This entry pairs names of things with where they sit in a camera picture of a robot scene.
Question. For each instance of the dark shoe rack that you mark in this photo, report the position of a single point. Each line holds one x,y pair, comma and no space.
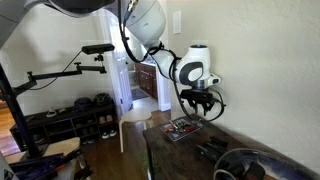
89,126

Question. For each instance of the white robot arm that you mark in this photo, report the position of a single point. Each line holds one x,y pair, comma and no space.
146,21

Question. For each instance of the white door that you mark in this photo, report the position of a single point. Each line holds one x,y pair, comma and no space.
116,61

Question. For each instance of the black bicycle helmet left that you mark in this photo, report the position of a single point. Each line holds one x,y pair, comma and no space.
82,104

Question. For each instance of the black tripod pole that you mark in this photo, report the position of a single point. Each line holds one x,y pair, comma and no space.
33,151

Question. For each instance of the black bike light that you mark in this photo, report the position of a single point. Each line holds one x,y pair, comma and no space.
215,140
208,152

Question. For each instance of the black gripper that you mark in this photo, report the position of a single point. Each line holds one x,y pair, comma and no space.
207,105

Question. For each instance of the blue round ceramic tray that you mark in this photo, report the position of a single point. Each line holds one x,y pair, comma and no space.
251,164

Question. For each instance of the dark wooden console table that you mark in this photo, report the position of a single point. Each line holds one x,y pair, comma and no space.
180,160

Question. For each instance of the black bike light upper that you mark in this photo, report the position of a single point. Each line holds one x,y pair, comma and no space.
215,140

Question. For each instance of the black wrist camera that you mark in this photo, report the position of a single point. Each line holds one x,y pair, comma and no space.
191,94

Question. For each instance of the bunch of keys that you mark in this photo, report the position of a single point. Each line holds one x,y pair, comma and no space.
180,127

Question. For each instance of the blue square tray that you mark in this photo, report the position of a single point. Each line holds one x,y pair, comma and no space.
177,136

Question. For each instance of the white round stool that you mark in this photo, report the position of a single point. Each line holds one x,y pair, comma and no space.
133,116

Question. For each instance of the white light switch plate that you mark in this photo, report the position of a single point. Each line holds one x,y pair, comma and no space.
177,22

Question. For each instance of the wooden bathroom cabinet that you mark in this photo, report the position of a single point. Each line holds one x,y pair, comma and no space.
146,78

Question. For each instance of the black bike light lower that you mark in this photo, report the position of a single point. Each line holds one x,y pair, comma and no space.
208,152

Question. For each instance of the black bicycle helmet right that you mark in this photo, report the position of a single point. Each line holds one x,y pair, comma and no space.
103,99

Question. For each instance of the black bicycle helmet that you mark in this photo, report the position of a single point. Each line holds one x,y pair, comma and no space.
82,104
103,99

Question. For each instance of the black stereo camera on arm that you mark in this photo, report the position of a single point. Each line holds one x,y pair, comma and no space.
100,48

